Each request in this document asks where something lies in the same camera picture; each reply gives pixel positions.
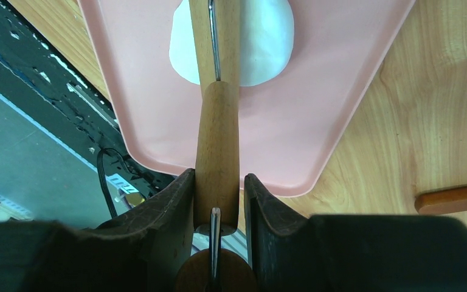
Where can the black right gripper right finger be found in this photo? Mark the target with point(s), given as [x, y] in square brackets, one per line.
[290, 252]

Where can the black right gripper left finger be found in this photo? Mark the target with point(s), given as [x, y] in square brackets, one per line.
[140, 250]

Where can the wooden dough roller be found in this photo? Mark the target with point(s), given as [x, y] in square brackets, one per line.
[216, 30]

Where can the pink rectangular tray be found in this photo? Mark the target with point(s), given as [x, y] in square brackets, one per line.
[289, 126]

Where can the white dough ball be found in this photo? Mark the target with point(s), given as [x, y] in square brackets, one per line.
[266, 41]

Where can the metal dough scraper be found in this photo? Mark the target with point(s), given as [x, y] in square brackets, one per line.
[440, 202]

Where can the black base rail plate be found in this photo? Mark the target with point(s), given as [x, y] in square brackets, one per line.
[37, 80]

